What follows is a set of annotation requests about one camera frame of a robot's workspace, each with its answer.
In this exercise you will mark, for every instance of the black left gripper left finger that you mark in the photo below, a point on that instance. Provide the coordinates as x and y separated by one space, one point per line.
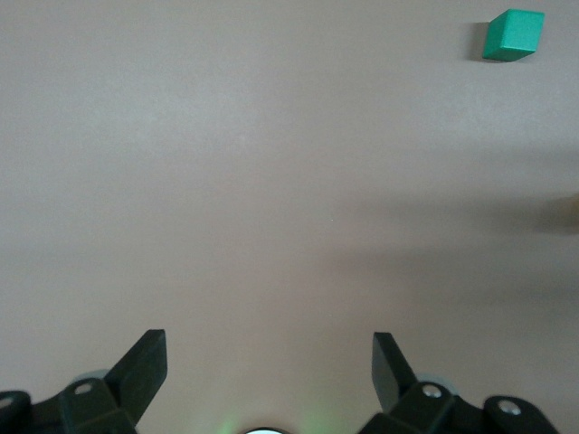
131 384

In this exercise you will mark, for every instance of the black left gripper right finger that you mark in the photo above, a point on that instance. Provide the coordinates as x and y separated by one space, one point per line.
398 389

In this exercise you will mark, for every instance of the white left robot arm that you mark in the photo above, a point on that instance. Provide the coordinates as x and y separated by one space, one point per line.
267 431

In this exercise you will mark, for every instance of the brown table mat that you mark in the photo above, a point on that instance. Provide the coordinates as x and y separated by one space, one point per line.
181 158

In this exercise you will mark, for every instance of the yellow wooden block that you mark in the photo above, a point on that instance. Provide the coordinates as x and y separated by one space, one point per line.
573 213

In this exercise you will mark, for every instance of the green wooden block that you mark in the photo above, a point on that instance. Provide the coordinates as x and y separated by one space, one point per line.
511 38

